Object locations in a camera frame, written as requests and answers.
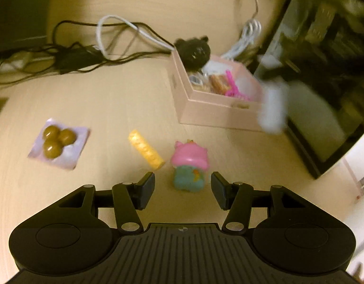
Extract pink plastic strainer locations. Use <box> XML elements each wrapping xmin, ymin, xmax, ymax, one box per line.
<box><xmin>225</xmin><ymin>69</ymin><xmax>251</xmax><ymax>100</ymax></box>

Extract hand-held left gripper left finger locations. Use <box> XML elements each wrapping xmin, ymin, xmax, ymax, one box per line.
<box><xmin>59</xmin><ymin>172</ymin><xmax>156</xmax><ymax>233</ymax></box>

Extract pink and blue toy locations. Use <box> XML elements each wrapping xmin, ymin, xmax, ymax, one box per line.
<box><xmin>170</xmin><ymin>140</ymin><xmax>209</xmax><ymax>192</ymax></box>

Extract white cable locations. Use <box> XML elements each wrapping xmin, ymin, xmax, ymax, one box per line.
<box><xmin>97</xmin><ymin>0</ymin><xmax>262</xmax><ymax>61</ymax></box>

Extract pink cardboard box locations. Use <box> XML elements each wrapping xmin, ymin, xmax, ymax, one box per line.
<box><xmin>166</xmin><ymin>50</ymin><xmax>267</xmax><ymax>132</ymax></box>

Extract black monitor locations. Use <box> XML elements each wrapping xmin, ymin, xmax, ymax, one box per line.
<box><xmin>0</xmin><ymin>0</ymin><xmax>50</xmax><ymax>54</ymax></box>

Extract yellow toy brick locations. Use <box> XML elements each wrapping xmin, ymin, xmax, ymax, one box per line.
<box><xmin>128</xmin><ymin>129</ymin><xmax>165</xmax><ymax>171</ymax></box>

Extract black monitor screen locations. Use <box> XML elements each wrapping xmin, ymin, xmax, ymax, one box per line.
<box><xmin>253</xmin><ymin>0</ymin><xmax>364</xmax><ymax>180</ymax></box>

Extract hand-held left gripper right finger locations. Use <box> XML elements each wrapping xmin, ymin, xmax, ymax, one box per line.
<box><xmin>211</xmin><ymin>172</ymin><xmax>307</xmax><ymax>233</ymax></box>

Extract black plush toy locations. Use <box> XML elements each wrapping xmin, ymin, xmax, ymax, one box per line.
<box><xmin>174</xmin><ymin>35</ymin><xmax>212</xmax><ymax>72</ymax></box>

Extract black power adapter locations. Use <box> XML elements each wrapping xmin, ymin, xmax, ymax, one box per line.
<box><xmin>55</xmin><ymin>45</ymin><xmax>101</xmax><ymax>72</ymax></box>

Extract olive brown ball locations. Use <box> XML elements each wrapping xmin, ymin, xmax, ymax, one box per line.
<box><xmin>43</xmin><ymin>125</ymin><xmax>60</xmax><ymax>140</ymax></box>
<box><xmin>58</xmin><ymin>129</ymin><xmax>77</xmax><ymax>144</ymax></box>
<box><xmin>43</xmin><ymin>140</ymin><xmax>64</xmax><ymax>158</ymax></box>

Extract olives on white plate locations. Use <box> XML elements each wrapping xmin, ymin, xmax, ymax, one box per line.
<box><xmin>27</xmin><ymin>118</ymin><xmax>91</xmax><ymax>171</ymax></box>

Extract black cable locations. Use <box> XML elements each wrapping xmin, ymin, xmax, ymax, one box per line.
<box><xmin>0</xmin><ymin>20</ymin><xmax>177</xmax><ymax>81</ymax></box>

